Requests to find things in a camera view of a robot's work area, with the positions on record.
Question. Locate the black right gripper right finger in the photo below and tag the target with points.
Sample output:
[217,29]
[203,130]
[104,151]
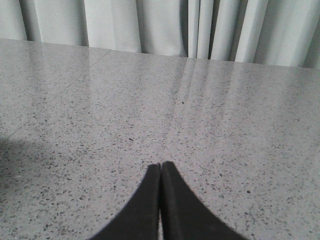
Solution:
[184,217]

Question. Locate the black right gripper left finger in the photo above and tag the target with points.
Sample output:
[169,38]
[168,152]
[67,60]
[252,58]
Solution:
[139,219]

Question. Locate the white pleated curtain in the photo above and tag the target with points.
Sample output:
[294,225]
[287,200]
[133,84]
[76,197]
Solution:
[274,32]

